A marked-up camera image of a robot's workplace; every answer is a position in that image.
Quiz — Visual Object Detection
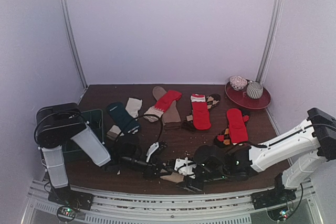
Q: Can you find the cream white sock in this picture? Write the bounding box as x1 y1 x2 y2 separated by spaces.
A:
125 98 142 118

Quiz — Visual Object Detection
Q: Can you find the short red sock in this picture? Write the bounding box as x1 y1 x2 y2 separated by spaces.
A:
226 108 249 145

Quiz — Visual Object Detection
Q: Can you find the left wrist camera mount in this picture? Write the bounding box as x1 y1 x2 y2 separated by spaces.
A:
146 142 160 163

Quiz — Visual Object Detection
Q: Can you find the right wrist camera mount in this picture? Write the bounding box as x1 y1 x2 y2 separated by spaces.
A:
174 157 197 179

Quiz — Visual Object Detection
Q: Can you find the long red sock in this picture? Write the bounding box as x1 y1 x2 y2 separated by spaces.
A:
191 94 212 131

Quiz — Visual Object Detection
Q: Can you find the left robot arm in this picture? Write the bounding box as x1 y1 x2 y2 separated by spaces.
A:
33 103 166 205

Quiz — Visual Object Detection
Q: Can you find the dark teal sock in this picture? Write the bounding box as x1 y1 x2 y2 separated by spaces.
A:
106 102 140 134

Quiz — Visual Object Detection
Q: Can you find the dark green compartment tray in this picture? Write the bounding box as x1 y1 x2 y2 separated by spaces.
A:
62 109 105 163

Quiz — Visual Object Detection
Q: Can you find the patterned small bowl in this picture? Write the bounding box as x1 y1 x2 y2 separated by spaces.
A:
229 76 248 91

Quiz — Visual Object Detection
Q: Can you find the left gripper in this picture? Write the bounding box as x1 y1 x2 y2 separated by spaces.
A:
121 155 171 180

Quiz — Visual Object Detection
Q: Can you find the argyle patterned sock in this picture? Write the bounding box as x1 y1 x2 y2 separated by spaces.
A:
181 93 221 131

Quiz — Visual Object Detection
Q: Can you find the left aluminium corner post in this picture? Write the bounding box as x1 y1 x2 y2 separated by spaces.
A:
60 0 88 90

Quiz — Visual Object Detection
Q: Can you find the right aluminium corner post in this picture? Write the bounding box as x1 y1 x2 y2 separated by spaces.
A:
256 0 284 83

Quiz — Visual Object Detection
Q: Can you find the striped ceramic cup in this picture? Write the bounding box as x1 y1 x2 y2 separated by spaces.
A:
246 81 264 100

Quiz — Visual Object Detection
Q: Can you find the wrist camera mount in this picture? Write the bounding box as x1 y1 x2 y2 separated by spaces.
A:
146 142 160 163
174 157 197 179

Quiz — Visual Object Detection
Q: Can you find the beige brown striped long sock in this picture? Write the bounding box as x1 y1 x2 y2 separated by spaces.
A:
160 173 184 184

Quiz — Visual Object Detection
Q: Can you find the red round plate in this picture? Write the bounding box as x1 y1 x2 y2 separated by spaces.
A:
225 82 271 110

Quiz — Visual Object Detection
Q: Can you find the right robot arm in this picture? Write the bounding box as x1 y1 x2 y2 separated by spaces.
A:
174 108 335 204

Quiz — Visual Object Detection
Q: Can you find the red and cream sock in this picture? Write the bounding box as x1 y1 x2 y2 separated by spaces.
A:
144 90 182 122

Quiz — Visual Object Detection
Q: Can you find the aluminium corner post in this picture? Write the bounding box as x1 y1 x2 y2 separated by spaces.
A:
60 0 88 90
256 0 284 83

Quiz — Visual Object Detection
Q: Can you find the tan brown sock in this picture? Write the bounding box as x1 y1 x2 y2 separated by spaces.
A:
152 86 182 131

